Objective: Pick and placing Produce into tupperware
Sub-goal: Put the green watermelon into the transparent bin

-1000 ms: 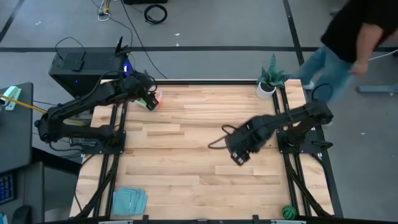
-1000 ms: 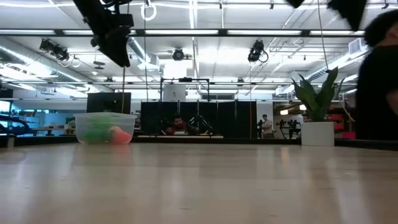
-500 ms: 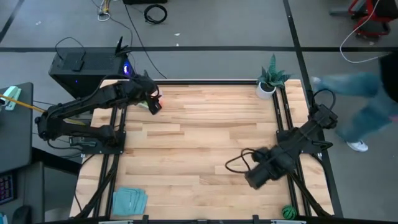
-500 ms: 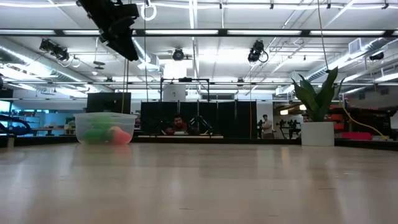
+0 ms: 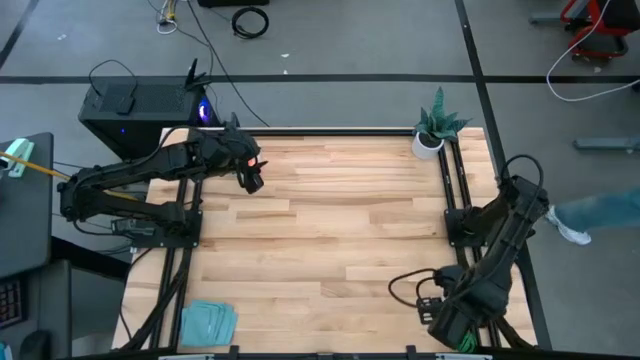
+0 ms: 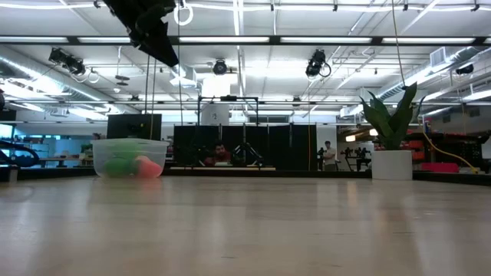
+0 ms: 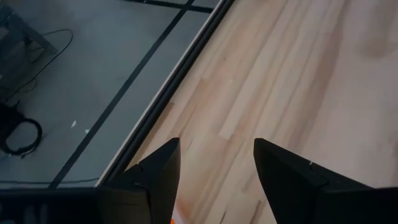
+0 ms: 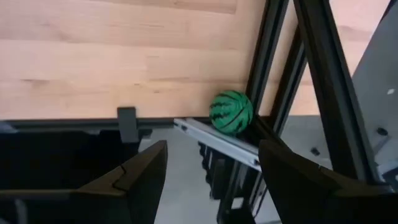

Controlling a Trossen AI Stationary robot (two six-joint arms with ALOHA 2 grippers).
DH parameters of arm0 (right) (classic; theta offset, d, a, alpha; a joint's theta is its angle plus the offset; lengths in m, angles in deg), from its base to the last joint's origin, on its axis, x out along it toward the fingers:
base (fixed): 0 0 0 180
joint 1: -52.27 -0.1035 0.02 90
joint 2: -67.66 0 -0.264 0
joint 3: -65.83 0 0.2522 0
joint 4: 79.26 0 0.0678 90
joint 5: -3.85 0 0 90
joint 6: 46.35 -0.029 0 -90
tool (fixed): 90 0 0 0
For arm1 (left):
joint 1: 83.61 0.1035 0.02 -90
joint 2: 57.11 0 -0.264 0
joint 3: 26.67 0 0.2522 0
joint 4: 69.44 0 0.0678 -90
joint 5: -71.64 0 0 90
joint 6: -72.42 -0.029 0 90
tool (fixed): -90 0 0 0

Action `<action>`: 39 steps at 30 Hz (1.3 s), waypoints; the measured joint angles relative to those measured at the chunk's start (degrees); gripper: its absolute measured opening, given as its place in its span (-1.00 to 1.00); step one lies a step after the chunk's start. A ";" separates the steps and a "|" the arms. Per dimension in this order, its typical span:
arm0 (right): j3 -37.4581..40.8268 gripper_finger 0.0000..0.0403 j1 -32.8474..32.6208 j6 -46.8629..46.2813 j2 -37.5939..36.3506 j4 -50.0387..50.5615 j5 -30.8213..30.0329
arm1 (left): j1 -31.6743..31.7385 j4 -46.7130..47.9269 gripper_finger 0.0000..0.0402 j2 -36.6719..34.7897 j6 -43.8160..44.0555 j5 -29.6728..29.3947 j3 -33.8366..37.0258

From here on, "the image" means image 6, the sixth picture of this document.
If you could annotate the green snake plant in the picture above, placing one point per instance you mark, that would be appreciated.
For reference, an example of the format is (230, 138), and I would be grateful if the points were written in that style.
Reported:
(391, 126)

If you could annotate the black ceiling camera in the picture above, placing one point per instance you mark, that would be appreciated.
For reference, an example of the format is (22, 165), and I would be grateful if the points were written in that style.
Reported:
(465, 69)

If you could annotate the round black ceiling fixture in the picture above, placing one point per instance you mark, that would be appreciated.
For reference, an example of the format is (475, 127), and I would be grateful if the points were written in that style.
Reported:
(220, 67)

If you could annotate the red bin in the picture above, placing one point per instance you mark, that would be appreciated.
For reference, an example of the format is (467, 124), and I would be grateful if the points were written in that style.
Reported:
(441, 167)

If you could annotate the white ceiling air vent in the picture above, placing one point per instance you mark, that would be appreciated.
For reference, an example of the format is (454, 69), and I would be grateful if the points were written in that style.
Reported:
(439, 56)

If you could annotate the black equipment stand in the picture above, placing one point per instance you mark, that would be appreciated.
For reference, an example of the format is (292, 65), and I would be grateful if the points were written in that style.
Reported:
(358, 153)

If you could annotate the white plant pot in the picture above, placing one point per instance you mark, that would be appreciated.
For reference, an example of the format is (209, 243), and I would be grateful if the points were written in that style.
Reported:
(391, 165)

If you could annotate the black metal frame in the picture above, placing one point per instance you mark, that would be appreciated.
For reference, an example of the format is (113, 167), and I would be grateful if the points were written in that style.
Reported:
(228, 98)

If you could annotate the standing person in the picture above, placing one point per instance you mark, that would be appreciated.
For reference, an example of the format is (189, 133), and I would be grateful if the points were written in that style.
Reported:
(330, 155)

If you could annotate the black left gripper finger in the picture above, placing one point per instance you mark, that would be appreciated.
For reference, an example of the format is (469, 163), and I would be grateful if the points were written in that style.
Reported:
(159, 44)

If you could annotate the black table edge rail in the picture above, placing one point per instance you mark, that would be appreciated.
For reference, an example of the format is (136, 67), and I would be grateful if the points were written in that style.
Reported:
(307, 173)

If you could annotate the clear plastic tupperware container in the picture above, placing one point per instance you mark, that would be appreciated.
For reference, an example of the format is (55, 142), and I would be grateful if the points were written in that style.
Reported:
(157, 147)

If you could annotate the black partition wall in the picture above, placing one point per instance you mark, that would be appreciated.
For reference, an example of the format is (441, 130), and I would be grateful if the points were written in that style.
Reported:
(291, 145)

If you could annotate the black monitor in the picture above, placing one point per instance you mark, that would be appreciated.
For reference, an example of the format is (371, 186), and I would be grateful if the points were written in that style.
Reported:
(130, 126)

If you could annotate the green toy corn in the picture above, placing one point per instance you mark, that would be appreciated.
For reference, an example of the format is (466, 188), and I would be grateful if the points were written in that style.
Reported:
(117, 168)

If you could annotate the black ceiling spotlight pair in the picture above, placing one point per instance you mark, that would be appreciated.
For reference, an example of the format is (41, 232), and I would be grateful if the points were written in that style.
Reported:
(73, 66)

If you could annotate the orange toy carrot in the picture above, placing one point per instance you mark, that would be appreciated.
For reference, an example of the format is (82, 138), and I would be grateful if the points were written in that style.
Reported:
(151, 170)

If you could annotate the black background robot arm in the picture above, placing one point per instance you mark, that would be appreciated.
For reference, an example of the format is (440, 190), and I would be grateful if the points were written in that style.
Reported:
(245, 153)

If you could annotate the dark workbench with red items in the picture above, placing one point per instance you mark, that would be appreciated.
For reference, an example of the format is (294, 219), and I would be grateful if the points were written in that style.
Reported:
(460, 147)

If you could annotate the seated person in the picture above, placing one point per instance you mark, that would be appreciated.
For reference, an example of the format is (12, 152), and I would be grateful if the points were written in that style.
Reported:
(219, 155)

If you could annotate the white cylinder box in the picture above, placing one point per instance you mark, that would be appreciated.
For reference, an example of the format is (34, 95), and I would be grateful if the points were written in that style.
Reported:
(215, 115)

